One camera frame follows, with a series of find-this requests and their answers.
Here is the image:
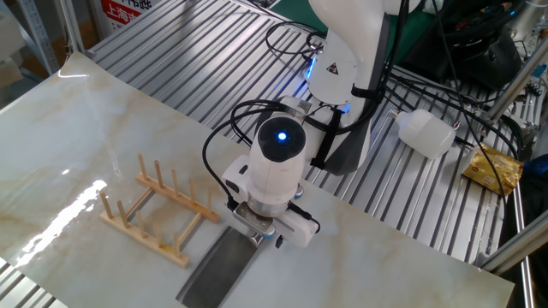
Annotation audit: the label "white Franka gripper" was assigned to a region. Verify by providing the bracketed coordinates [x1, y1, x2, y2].
[220, 153, 321, 250]

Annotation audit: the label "steel cleaver knife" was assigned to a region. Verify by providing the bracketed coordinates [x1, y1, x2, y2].
[176, 225, 264, 308]

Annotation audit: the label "wooden peg knife rack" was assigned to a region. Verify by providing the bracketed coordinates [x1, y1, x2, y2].
[98, 152, 221, 270]

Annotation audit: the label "marble pattern table mat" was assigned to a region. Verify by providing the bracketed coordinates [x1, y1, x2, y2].
[0, 50, 515, 308]

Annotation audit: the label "white plastic bottle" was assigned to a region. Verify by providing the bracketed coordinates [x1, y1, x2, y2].
[390, 107, 457, 160]

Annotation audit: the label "gold foil snack packet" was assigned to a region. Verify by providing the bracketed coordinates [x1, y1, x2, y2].
[461, 143, 524, 198]

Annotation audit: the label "green cutting mat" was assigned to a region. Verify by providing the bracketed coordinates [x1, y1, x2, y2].
[269, 0, 433, 66]

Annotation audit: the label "blue round object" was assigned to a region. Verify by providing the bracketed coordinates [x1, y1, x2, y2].
[522, 153, 548, 177]

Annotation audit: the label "black equipment bag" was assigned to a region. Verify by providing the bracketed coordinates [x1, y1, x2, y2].
[400, 0, 528, 92]

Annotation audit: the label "red sign with white characters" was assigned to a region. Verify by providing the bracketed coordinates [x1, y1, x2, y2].
[99, 0, 154, 34]

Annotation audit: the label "perforated steel shelf upright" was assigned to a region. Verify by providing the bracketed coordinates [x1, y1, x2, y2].
[15, 0, 60, 77]

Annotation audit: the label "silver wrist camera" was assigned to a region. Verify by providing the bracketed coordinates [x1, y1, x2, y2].
[232, 201, 277, 240]

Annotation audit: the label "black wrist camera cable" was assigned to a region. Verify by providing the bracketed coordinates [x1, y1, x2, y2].
[201, 98, 321, 234]

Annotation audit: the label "thick aluminium frame beam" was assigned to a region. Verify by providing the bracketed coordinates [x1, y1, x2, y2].
[476, 209, 548, 275]

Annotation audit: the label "black cables on table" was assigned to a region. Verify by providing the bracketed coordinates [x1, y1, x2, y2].
[372, 59, 524, 162]

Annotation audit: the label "slanted aluminium frame post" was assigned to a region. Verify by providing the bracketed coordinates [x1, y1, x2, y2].
[483, 36, 548, 126]

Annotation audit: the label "thin aluminium frame post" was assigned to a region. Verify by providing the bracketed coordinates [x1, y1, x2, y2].
[54, 0, 86, 56]

